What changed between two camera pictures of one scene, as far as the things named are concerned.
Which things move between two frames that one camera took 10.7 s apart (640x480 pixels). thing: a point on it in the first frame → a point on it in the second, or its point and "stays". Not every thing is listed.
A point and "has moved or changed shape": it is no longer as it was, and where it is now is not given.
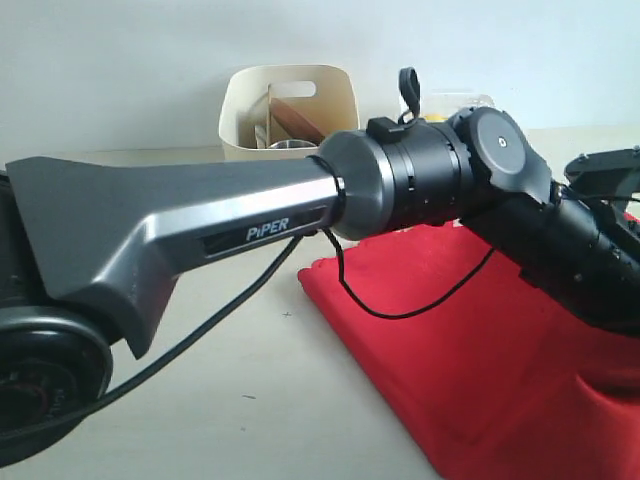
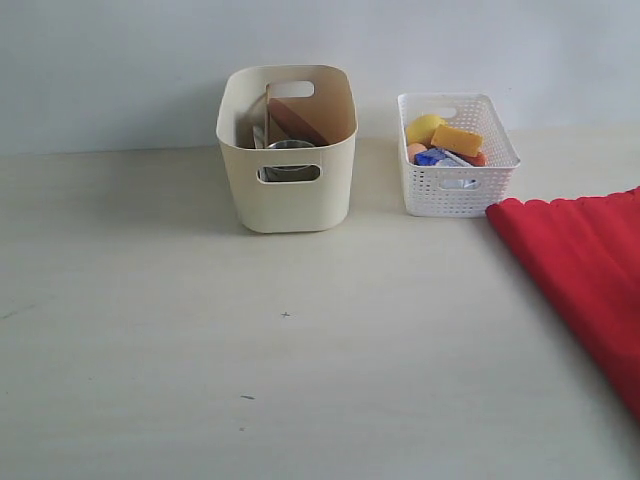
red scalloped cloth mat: x=492 y=377 has moved or changed shape
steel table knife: x=260 y=133 stays
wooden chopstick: x=269 y=118 stays
